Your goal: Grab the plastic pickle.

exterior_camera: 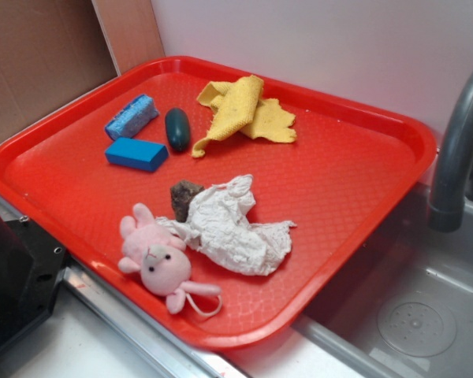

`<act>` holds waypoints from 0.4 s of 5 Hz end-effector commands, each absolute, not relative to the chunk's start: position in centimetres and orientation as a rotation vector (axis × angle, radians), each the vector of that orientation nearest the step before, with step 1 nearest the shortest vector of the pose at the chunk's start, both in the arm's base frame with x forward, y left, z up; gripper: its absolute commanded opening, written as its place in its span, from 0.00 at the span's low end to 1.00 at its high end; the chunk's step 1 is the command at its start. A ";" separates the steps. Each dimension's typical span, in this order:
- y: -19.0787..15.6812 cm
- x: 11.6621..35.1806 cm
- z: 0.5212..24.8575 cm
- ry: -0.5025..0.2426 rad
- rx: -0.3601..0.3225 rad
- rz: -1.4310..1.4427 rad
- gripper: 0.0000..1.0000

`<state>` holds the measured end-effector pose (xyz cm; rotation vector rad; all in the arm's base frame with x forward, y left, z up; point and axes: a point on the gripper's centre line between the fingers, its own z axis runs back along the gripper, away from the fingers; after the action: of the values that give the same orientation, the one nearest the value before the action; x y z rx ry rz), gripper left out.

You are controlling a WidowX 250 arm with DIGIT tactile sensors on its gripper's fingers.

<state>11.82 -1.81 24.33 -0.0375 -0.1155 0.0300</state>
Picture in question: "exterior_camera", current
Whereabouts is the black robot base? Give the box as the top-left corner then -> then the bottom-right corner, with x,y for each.
0,216 -> 68,353

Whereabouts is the dark green plastic pickle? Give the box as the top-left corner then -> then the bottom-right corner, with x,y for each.
165,108 -> 191,152

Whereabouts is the red plastic tray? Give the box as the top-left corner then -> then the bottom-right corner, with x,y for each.
0,57 -> 436,350

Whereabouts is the white crumpled cloth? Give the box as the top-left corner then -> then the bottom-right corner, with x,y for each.
156,174 -> 296,276

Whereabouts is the brown rough block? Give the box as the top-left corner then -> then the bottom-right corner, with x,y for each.
170,180 -> 205,223

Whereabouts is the yellow cloth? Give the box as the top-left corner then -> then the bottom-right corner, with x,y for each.
192,75 -> 297,158

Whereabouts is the pink plush toy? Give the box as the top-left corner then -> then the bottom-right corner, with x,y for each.
117,203 -> 223,317

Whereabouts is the blue rectangular block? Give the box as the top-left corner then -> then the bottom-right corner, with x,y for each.
105,137 -> 169,172

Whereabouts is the blue sponge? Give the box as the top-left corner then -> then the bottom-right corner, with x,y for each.
104,94 -> 159,141

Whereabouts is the grey toy sink basin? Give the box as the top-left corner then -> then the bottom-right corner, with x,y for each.
294,187 -> 473,377

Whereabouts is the brown cardboard panel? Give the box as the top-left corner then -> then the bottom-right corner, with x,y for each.
0,1 -> 164,143

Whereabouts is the grey toy faucet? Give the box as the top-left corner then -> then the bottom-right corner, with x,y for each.
427,73 -> 473,232

